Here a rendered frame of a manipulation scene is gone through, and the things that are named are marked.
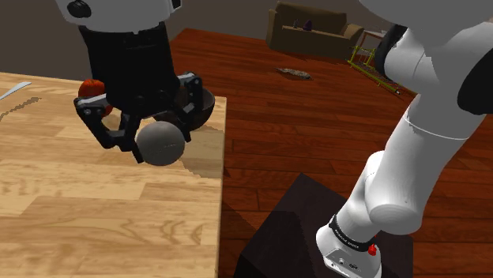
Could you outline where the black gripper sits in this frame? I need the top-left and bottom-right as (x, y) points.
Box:
(73, 21), (205, 165)

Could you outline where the grey ball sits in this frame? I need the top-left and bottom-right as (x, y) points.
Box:
(135, 120), (187, 167)

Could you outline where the red apple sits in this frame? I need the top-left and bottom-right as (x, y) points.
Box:
(77, 78), (115, 117)

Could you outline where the dark brown bowl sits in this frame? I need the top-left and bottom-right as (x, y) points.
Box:
(152, 86), (216, 132)

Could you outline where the pale flat knife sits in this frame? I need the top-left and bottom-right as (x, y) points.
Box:
(0, 81), (33, 102)

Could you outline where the grey-brown flat floor object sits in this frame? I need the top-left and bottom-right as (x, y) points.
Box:
(274, 66), (313, 81)

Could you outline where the olive brown sofa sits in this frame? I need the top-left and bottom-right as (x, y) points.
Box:
(265, 0), (365, 61)

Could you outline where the dark robot stand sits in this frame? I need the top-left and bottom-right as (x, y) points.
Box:
(232, 172), (416, 278)

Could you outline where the small pale side table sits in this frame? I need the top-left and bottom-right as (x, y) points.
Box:
(361, 29), (387, 52)

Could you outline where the yellow-green wire rack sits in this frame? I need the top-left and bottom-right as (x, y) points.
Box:
(348, 44), (405, 96)

